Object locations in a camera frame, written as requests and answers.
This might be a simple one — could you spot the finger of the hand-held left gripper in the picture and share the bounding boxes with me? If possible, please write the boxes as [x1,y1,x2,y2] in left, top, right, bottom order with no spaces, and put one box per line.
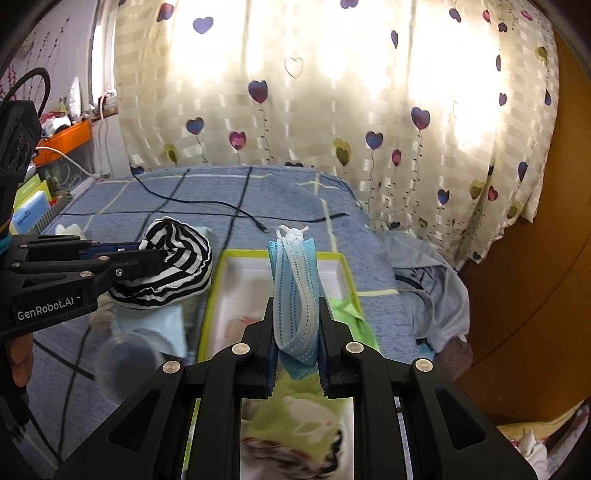
[9,248,172,304]
[11,235,145,260]

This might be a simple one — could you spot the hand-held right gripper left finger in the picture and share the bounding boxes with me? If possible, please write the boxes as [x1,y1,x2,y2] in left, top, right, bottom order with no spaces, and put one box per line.
[53,295,280,480]

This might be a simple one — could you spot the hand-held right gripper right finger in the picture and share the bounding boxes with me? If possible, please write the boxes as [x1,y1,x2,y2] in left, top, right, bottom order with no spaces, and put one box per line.
[316,298,541,480]

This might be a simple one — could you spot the green rabbit print towel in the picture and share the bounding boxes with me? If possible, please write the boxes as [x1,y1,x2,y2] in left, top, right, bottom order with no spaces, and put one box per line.
[225,311,357,480]

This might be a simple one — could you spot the black white striped sock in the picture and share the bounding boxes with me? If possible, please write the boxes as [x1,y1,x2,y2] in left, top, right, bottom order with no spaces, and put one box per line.
[108,217,214,310]

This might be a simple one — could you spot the blue face mask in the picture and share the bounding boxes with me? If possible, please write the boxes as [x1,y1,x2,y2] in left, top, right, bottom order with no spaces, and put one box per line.
[268,224,322,380]

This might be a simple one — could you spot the green rimmed white tray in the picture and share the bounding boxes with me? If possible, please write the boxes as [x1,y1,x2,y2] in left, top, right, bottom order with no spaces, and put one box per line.
[182,249,411,480]

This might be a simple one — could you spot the person's left hand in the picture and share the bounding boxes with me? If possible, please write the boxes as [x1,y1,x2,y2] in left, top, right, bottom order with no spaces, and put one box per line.
[9,335,35,389]

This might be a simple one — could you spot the light green cloth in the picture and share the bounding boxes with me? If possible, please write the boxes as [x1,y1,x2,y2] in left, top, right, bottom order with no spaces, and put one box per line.
[323,298,382,359]

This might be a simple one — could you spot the light blue wet wipes pack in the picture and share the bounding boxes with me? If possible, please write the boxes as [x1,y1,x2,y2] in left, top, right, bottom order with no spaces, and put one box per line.
[111,302,188,361]

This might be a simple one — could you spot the striped storage box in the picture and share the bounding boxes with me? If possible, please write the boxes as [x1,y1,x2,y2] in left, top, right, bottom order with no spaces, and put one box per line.
[28,191,75,232]

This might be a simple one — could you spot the blue tissue pack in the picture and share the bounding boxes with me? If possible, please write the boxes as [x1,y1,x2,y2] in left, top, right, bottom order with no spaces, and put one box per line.
[11,191,51,232]

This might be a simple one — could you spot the clear plastic cup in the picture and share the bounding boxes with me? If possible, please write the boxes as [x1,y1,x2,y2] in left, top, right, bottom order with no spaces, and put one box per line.
[96,329,164,404]

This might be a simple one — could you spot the green cardboard box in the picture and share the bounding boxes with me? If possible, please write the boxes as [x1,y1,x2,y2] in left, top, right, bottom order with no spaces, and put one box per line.
[14,178,49,208]

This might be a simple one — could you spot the orange storage bin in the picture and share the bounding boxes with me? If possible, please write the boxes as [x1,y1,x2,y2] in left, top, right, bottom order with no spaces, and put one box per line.
[34,121,100,195]

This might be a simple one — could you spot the grey blue garment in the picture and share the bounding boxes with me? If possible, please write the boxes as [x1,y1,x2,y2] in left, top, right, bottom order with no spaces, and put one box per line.
[381,230,472,354]

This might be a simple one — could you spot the brown knit cloth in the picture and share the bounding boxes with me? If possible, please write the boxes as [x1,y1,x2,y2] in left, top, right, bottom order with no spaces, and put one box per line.
[436,336,475,382]

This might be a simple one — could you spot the grey rounded device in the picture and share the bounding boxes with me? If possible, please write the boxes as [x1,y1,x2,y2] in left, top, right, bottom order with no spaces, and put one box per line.
[41,113,74,134]

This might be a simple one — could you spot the blue checked bedsheet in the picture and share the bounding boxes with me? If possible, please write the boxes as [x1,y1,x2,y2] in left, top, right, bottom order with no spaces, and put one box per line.
[0,165,399,480]

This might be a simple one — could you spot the wooden wardrobe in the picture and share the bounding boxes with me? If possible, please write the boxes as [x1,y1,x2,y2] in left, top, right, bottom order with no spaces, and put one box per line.
[455,28,591,425]

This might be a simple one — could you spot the yellow patterned cloth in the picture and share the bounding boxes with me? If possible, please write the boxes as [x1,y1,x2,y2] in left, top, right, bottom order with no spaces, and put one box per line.
[496,401,591,480]

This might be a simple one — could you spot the heart print curtain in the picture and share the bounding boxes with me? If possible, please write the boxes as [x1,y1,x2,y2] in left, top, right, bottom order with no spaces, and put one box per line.
[113,0,562,278]

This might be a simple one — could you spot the black cable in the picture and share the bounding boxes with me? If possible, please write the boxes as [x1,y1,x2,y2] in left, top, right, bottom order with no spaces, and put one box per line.
[130,166,269,234]

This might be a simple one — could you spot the white window frame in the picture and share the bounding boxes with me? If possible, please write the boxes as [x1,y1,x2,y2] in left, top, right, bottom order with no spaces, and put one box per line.
[90,0,122,110]

